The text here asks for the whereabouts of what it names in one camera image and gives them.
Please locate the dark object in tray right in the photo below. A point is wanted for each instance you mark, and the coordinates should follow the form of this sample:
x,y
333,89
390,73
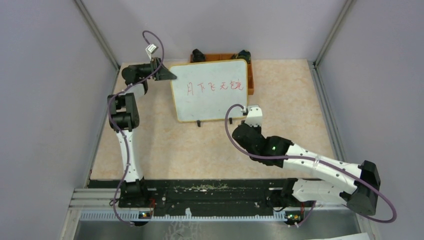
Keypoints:
x,y
244,55

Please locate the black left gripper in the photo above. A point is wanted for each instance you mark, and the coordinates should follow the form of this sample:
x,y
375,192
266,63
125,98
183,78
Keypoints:
x,y
163,73

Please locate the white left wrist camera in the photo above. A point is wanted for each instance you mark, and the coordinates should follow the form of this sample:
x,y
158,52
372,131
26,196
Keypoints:
x,y
150,50

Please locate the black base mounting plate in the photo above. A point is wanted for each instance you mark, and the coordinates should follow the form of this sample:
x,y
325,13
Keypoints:
x,y
207,198

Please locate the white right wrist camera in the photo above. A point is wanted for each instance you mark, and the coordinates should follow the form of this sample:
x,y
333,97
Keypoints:
x,y
253,115

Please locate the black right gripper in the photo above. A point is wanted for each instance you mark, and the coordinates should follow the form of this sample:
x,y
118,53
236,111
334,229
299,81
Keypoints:
x,y
258,129

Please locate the aluminium frame rail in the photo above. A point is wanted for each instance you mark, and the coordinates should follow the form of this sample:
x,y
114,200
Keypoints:
x,y
92,198

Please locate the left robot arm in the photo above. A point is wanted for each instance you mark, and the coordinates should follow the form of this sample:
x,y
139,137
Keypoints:
x,y
124,119

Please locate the white whiteboard with yellow frame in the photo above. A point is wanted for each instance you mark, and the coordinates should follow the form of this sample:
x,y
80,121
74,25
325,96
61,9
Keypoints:
x,y
204,91

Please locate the black object in tray left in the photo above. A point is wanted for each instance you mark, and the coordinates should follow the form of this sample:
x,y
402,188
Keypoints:
x,y
197,56

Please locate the white slotted cable duct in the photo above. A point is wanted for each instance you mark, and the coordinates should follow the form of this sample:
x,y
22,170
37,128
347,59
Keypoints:
x,y
135,216

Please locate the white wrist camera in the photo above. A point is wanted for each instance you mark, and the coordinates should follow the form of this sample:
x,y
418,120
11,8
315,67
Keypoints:
x,y
253,115
150,50

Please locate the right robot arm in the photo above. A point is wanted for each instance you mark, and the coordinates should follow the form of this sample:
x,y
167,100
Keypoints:
x,y
354,185

